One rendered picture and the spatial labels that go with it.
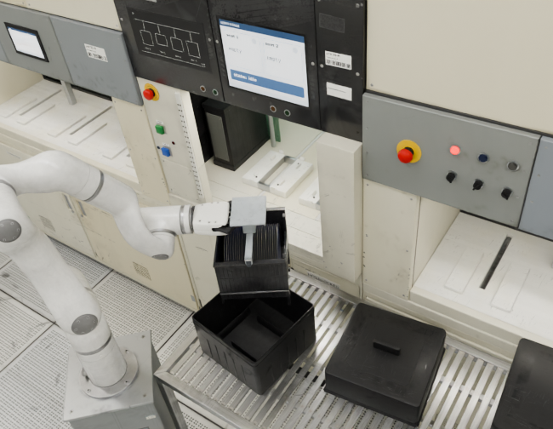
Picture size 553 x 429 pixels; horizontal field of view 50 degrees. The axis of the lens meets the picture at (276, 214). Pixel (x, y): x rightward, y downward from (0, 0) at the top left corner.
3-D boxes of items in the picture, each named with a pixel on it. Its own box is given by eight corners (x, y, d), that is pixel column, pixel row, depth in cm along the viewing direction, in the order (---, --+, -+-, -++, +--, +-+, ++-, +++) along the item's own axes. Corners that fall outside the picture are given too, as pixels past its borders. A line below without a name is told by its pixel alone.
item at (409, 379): (322, 391, 178) (320, 366, 169) (357, 318, 197) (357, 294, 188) (418, 428, 167) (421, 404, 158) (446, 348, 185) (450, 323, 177)
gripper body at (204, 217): (195, 216, 174) (232, 214, 174) (190, 241, 167) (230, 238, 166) (190, 197, 169) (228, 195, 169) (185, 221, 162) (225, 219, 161)
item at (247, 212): (229, 258, 196) (214, 185, 175) (289, 254, 195) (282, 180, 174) (223, 317, 178) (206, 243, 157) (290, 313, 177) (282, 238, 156)
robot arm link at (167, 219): (179, 229, 162) (180, 199, 166) (132, 231, 163) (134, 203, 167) (185, 242, 170) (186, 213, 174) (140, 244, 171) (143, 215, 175)
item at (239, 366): (257, 297, 208) (251, 264, 196) (318, 337, 193) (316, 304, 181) (199, 349, 194) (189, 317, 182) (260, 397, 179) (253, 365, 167)
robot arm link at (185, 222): (187, 219, 174) (197, 219, 174) (184, 240, 168) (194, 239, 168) (182, 197, 169) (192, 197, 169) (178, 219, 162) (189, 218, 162)
